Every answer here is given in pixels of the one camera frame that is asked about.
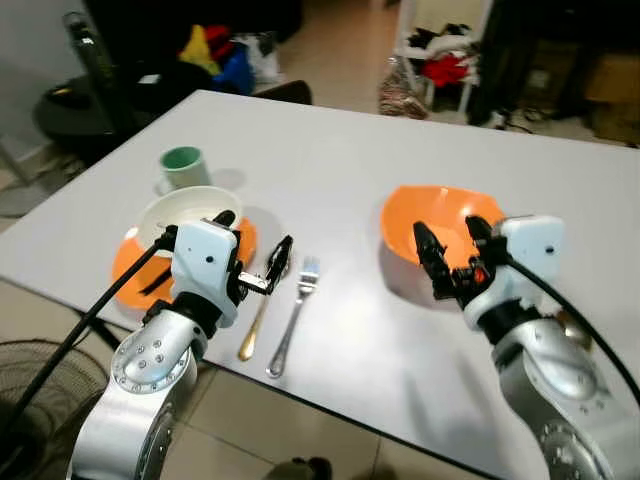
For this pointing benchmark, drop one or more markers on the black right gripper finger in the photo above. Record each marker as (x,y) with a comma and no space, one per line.
(480,238)
(431,258)

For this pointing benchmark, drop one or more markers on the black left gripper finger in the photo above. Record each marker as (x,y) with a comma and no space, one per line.
(280,257)
(224,218)

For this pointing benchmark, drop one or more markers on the orange bowl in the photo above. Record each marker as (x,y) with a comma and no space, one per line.
(420,205)

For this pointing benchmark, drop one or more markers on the silver fork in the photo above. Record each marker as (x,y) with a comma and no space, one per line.
(290,325)

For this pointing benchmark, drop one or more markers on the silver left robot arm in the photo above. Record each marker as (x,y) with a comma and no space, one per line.
(150,375)

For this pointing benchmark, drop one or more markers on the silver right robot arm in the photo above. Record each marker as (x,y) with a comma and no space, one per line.
(560,390)

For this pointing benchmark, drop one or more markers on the white ribbed bowl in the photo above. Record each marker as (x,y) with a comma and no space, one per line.
(180,205)

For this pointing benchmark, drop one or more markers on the green mug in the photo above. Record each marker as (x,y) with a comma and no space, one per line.
(185,170)

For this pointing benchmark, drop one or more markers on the orange plate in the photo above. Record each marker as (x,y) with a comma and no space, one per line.
(130,278)

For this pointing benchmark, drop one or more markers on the blue cloth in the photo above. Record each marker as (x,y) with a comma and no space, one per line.
(236,75)

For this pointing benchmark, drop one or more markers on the white plastic bag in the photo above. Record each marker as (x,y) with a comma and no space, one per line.
(262,60)

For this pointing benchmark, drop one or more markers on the patterned bag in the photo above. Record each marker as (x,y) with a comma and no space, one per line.
(402,95)

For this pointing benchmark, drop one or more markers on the yellow cloth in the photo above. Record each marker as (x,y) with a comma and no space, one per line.
(198,50)

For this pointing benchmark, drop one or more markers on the red garment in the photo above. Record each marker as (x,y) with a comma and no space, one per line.
(445,70)

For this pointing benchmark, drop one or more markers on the black round side table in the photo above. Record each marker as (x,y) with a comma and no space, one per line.
(90,110)

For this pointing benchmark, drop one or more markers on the red cloth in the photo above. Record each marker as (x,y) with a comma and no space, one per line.
(225,40)

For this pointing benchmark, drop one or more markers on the brown cardboard box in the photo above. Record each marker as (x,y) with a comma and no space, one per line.
(615,80)
(618,122)

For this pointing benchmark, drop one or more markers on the black metal shelf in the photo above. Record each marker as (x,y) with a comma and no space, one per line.
(515,60)

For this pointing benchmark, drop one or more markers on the large black furniture piece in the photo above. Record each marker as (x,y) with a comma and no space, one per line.
(190,18)

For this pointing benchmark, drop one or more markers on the black upright pole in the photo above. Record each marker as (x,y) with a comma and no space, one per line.
(92,60)

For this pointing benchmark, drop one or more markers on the white rack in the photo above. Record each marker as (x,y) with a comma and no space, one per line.
(410,20)

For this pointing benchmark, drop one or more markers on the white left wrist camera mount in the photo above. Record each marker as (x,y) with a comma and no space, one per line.
(205,260)

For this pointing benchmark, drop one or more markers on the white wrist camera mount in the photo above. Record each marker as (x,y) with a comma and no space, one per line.
(535,245)
(205,260)

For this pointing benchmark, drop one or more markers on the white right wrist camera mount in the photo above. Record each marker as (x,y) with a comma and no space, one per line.
(535,245)

